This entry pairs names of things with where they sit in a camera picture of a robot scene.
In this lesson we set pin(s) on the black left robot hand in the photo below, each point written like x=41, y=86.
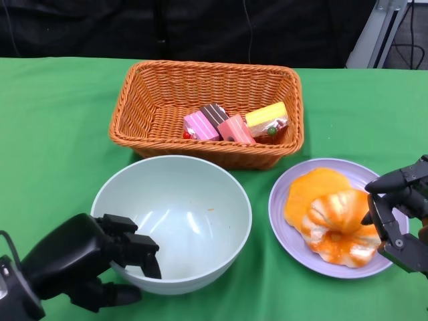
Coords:
x=67, y=254

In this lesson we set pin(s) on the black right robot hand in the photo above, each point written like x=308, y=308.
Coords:
x=411, y=180

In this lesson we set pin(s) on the striped orange croissant bread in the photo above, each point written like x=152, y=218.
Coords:
x=337, y=227

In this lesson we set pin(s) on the grey round bowl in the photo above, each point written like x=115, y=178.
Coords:
x=184, y=187

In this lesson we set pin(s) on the yellow cake slice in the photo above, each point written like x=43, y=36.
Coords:
x=265, y=115

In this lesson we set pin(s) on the pink cake slice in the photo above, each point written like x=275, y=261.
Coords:
x=235, y=128

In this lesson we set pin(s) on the lavender round plate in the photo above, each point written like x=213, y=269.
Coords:
x=277, y=214

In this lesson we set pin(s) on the orange wicker basket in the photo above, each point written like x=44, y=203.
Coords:
x=150, y=100

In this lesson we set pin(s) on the green tablecloth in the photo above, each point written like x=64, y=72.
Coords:
x=50, y=100

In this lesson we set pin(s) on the black backdrop curtain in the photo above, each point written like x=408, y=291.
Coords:
x=83, y=26

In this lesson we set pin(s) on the grey aluminium frame post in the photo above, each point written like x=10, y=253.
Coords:
x=378, y=36

